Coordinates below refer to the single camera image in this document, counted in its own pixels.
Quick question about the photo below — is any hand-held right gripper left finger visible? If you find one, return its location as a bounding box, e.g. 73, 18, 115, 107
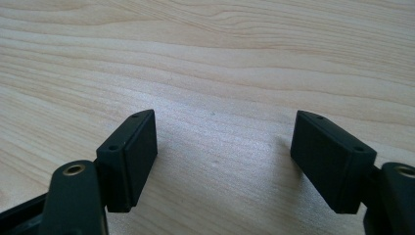
95, 109, 159, 213

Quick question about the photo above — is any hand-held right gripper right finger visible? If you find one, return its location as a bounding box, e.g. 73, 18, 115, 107
290, 110, 378, 215

